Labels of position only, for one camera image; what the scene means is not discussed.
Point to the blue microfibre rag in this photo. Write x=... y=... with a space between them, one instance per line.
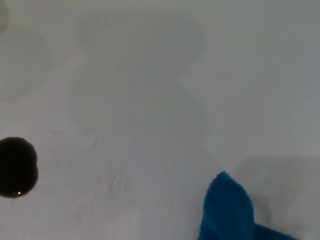
x=228 y=207

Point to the black water stain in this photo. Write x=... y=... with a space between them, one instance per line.
x=16 y=167

